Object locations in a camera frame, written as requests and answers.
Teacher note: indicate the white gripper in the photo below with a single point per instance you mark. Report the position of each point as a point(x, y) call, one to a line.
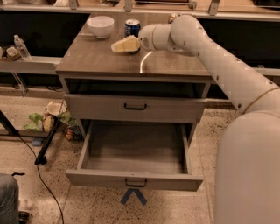
point(144, 37)

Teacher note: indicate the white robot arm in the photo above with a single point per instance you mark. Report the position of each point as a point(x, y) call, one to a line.
point(247, 173)

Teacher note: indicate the brown basket with items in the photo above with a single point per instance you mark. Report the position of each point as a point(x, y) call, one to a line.
point(9, 53)

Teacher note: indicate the open grey lower drawer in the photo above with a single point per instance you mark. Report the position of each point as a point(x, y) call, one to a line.
point(141, 155)

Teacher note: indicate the black tripod leg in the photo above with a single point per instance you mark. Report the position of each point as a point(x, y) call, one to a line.
point(41, 157)

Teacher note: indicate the gold brown soda can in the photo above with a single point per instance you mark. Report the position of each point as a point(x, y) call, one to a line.
point(172, 17)

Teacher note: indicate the black shoe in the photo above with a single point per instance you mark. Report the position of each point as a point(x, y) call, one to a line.
point(23, 217)

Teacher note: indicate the blue pepsi can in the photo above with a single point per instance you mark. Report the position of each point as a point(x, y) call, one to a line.
point(131, 27)

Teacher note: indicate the white ceramic bowl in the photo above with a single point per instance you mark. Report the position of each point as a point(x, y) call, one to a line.
point(101, 26)

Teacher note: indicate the clear plastic water bottle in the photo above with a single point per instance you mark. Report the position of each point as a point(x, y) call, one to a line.
point(20, 44)

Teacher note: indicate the grey trouser leg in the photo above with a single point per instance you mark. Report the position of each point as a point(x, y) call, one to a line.
point(8, 199)

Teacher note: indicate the grey drawer cabinet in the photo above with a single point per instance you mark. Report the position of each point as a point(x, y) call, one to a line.
point(90, 67)

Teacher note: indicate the closed grey upper drawer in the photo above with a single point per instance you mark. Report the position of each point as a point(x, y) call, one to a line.
point(135, 108)

